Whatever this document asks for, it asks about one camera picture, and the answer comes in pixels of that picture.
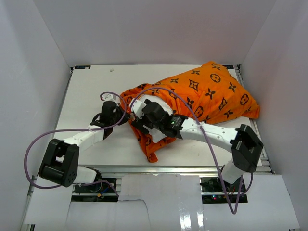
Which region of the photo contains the white pillow insert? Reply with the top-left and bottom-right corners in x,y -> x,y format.
139,94 -> 173,143

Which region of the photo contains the orange patterned pillowcase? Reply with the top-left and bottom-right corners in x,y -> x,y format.
119,60 -> 261,163

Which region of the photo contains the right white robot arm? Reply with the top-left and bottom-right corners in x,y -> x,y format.
131,99 -> 263,192

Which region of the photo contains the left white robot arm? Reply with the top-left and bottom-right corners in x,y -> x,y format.
38,101 -> 130,192

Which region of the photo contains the left blue corner label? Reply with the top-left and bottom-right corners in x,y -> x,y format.
74,65 -> 91,70

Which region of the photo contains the blue corner label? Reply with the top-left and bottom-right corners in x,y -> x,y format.
74,65 -> 91,70
223,65 -> 234,69

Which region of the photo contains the right blue corner label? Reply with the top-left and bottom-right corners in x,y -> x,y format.
223,65 -> 234,69

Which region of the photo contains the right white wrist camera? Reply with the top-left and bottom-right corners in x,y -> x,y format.
130,100 -> 146,119

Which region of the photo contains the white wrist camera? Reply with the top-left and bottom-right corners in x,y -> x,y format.
130,100 -> 146,119
100,92 -> 119,103

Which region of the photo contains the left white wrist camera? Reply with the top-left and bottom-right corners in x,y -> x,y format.
100,92 -> 119,103

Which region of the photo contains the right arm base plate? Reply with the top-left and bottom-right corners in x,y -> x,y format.
200,177 -> 248,204

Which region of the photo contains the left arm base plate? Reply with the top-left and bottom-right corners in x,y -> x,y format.
71,170 -> 120,203

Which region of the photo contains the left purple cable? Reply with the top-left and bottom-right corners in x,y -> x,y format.
24,91 -> 128,198

